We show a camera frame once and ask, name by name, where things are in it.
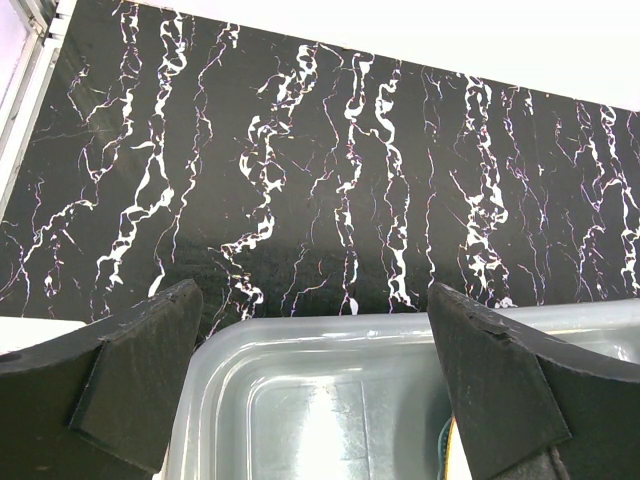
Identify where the cream leaf pattern plate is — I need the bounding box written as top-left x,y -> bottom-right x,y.
443,418 -> 472,480

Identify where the teal embossed plate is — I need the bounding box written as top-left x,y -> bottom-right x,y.
437,417 -> 453,480

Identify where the white plastic basket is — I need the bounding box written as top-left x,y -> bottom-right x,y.
0,316 -> 85,355

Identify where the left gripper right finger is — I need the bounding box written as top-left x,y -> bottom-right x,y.
428,283 -> 639,479

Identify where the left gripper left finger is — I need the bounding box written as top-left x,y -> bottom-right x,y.
1,279 -> 203,479

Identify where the grey plastic bin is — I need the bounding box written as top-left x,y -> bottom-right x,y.
166,299 -> 639,479

